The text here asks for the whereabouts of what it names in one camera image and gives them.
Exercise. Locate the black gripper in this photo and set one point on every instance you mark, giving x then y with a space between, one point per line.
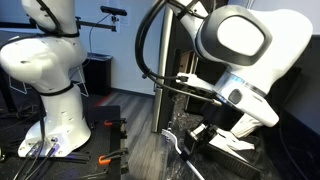
220 115

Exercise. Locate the plastic white fork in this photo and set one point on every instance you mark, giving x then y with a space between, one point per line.
173 141

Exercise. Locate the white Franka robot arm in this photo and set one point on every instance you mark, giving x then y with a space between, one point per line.
253 50

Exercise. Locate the black plastic tray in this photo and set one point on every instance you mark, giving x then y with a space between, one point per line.
233 163

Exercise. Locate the wrapped white plastic cutlery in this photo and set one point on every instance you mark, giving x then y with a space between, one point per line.
226 152
235 141

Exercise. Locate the black steel coffee machine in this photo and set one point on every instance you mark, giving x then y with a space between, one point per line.
163 83

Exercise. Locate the black perforated robot table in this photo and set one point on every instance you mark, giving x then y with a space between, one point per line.
100 140

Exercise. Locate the red floor tape strip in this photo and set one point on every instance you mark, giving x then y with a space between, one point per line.
104 99

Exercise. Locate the black trash bin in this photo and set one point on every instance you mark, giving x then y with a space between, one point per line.
98 73

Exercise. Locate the wrist camera on white mount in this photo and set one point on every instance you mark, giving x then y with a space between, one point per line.
195 81

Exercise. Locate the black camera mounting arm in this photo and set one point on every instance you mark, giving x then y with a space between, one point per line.
96 24

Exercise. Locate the black bar camera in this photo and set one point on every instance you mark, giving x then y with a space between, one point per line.
113 10

